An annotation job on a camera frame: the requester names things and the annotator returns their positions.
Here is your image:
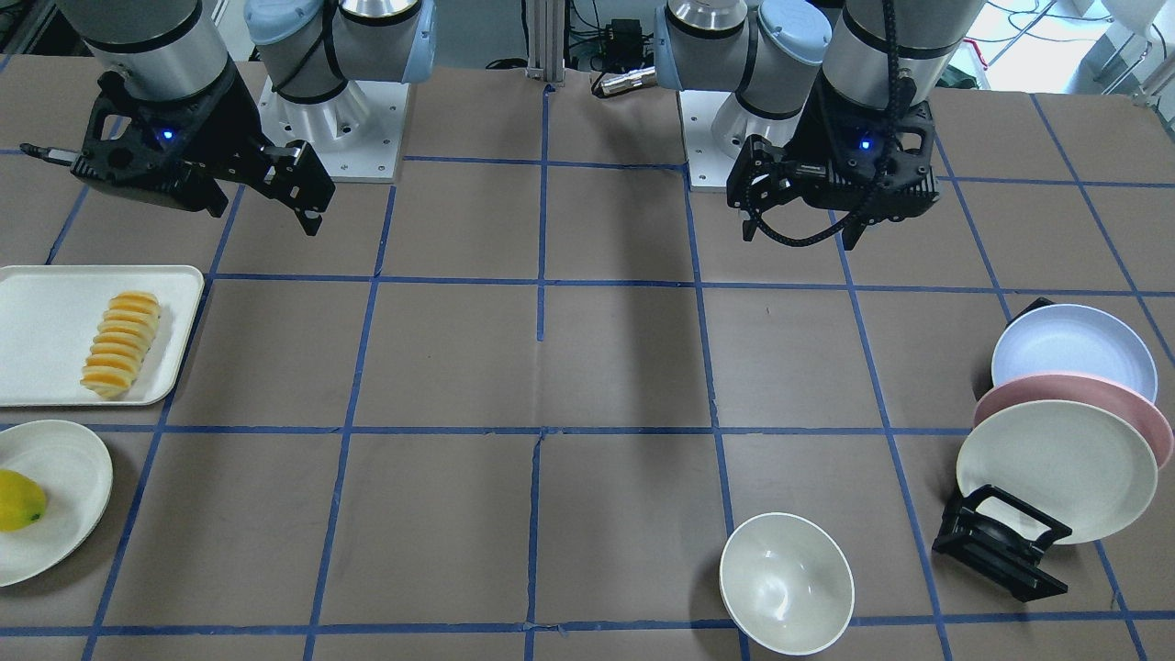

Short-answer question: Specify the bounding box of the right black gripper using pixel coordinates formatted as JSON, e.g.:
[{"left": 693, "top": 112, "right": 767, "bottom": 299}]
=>
[{"left": 71, "top": 66, "right": 336, "bottom": 237}]

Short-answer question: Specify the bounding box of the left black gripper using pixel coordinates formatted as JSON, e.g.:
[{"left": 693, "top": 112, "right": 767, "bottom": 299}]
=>
[{"left": 726, "top": 81, "right": 940, "bottom": 252}]

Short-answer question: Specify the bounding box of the blue plate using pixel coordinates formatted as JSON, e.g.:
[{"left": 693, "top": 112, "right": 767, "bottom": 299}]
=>
[{"left": 991, "top": 304, "right": 1159, "bottom": 403}]

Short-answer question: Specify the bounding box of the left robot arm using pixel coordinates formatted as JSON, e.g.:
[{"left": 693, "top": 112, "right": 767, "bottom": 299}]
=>
[{"left": 654, "top": 1, "right": 983, "bottom": 250}]

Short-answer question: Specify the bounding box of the pink plate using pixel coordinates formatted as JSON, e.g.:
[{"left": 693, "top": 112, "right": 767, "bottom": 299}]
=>
[{"left": 972, "top": 372, "right": 1171, "bottom": 468}]

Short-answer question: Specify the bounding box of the white round plate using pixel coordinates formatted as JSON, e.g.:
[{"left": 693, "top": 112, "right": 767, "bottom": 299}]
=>
[{"left": 1, "top": 420, "right": 113, "bottom": 587}]

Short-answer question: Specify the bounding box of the cream plate in rack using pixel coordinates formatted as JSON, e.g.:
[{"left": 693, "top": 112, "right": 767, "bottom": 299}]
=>
[{"left": 956, "top": 400, "right": 1159, "bottom": 544}]

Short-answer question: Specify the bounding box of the silver cylindrical connector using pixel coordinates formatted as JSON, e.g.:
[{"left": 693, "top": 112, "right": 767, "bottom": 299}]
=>
[{"left": 591, "top": 66, "right": 657, "bottom": 99}]

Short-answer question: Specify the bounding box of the black power adapter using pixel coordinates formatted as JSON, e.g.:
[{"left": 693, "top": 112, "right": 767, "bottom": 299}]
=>
[{"left": 600, "top": 18, "right": 643, "bottom": 73}]

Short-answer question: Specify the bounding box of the white rectangular tray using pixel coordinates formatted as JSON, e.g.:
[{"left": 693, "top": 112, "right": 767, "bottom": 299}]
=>
[{"left": 1, "top": 267, "right": 204, "bottom": 409}]

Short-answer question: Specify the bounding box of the white bowl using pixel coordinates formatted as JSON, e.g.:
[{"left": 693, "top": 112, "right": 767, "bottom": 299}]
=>
[{"left": 719, "top": 513, "right": 857, "bottom": 656}]

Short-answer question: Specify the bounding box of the black dish rack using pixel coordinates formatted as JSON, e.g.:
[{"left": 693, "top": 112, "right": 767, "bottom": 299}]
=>
[{"left": 931, "top": 296, "right": 1073, "bottom": 603}]

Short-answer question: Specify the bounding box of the yellow lemon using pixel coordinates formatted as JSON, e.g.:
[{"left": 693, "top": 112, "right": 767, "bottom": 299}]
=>
[{"left": 1, "top": 468, "right": 48, "bottom": 532}]

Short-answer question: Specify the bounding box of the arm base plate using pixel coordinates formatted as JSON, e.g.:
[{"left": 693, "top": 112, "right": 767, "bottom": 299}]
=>
[
  {"left": 678, "top": 92, "right": 752, "bottom": 194},
  {"left": 259, "top": 79, "right": 414, "bottom": 184}
]

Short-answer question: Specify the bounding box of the aluminium frame post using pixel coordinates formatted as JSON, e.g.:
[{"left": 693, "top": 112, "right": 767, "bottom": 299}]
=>
[{"left": 521, "top": 0, "right": 570, "bottom": 89}]

